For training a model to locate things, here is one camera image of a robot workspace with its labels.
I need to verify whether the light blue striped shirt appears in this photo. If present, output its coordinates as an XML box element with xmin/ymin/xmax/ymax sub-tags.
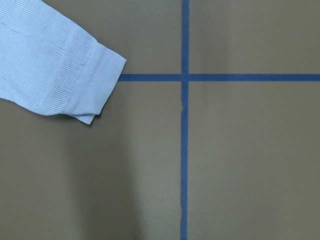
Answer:
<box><xmin>0</xmin><ymin>0</ymin><xmax>126</xmax><ymax>124</ymax></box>

